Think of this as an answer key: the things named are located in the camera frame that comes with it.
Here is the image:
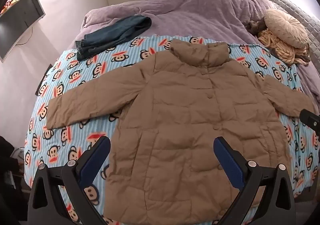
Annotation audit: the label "dark clothing pile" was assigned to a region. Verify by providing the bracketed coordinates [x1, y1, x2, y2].
[0, 135, 28, 225]

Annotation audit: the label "monkey print striped blanket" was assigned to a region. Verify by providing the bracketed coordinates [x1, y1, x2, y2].
[24, 35, 315, 225]

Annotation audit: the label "tan puffer jacket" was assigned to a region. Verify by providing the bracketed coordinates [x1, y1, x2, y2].
[46, 39, 317, 225]

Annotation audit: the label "round beige cushion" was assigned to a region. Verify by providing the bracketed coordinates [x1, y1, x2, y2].
[264, 8, 309, 49]

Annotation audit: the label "grey quilted headboard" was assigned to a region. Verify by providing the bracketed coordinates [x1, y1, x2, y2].
[267, 0, 320, 48]

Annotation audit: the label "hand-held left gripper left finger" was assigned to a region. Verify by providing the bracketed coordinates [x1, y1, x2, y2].
[27, 136, 112, 225]

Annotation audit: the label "grey cloth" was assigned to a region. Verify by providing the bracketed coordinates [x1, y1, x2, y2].
[246, 20, 267, 35]

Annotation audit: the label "blue jeans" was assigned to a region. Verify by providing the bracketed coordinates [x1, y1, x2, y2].
[75, 15, 152, 61]

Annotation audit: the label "flat screen television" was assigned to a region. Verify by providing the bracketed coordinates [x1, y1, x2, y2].
[0, 0, 46, 63]

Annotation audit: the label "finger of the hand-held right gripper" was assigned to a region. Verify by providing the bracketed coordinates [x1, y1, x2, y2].
[299, 108, 320, 138]

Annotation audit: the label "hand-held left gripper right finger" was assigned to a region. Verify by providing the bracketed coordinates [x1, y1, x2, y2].
[213, 136, 297, 225]

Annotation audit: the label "beige chunky knit blanket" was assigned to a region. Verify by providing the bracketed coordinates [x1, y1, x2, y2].
[257, 27, 312, 66]

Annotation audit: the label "purple fleece duvet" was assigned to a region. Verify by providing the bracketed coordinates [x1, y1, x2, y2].
[66, 0, 320, 105]

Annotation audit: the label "black cable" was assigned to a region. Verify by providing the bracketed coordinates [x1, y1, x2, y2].
[16, 26, 34, 46]

